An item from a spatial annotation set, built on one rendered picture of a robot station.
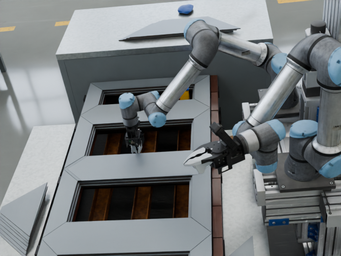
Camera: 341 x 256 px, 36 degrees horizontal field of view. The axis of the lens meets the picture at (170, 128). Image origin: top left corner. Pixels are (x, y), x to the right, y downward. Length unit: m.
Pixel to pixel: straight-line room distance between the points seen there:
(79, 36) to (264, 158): 1.90
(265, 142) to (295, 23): 3.86
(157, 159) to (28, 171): 0.73
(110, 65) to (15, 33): 3.04
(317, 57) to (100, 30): 1.92
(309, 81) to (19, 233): 1.47
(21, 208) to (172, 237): 0.81
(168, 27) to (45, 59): 2.42
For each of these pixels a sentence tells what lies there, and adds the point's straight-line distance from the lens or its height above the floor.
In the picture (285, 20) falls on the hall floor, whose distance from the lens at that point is 5.59.
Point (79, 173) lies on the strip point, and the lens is 2.62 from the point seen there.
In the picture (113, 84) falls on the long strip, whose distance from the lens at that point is 3.21.
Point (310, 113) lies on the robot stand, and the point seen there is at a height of 1.18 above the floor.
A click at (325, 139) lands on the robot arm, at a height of 1.33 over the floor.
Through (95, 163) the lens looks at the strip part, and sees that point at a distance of 2.65.
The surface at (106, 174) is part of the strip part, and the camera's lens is 2.57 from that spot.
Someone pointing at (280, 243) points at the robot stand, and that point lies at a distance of 3.03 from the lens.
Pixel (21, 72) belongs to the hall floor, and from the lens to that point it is 5.35.
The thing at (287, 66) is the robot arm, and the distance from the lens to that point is 1.85.
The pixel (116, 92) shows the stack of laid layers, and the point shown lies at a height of 0.83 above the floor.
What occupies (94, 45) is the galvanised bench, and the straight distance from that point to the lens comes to 3.25.
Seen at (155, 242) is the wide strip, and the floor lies 0.85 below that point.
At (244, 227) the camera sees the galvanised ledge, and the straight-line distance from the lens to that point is 2.47.
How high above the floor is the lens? 2.56
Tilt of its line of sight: 38 degrees down
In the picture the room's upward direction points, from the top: 8 degrees counter-clockwise
